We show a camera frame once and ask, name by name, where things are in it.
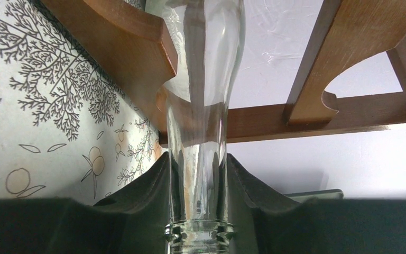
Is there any clear glass wine bottle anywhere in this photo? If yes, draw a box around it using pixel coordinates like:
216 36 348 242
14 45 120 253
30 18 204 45
145 1 245 253

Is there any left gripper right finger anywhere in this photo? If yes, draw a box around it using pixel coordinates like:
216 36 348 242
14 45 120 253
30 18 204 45
227 155 406 253

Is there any wooden wine rack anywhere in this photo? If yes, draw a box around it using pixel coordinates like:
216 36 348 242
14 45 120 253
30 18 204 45
43 1 406 145

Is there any floral table mat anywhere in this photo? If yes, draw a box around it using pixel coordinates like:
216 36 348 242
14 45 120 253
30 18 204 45
0 1 163 205

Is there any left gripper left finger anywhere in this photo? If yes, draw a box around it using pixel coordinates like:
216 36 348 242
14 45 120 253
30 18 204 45
0 153 169 253

